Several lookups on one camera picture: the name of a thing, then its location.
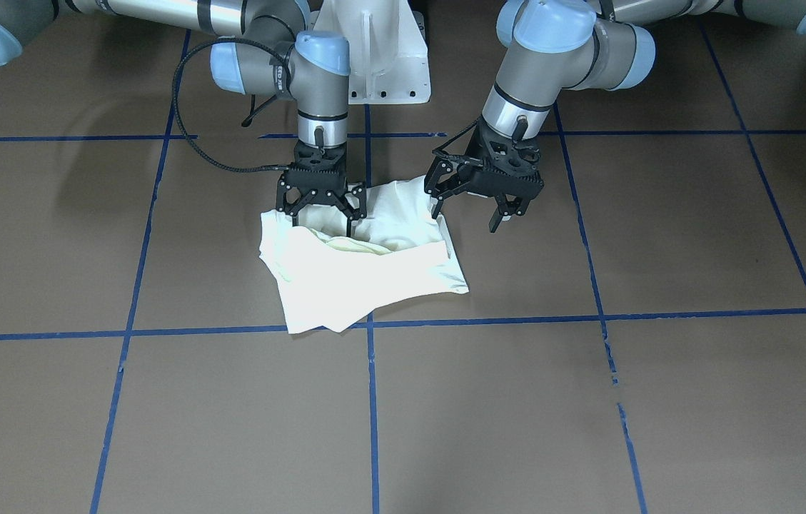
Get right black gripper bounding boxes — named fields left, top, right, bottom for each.
left=276, top=140, right=368, bottom=238

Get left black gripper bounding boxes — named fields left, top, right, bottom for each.
left=423, top=118, right=544, bottom=233

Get cream long-sleeve cat shirt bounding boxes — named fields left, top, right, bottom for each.
left=259, top=176, right=469, bottom=334

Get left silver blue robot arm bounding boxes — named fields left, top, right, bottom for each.
left=423, top=1, right=806, bottom=232

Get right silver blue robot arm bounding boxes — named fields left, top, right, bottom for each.
left=0, top=1, right=367, bottom=235

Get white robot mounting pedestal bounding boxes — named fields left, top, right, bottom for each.
left=313, top=1, right=432, bottom=105

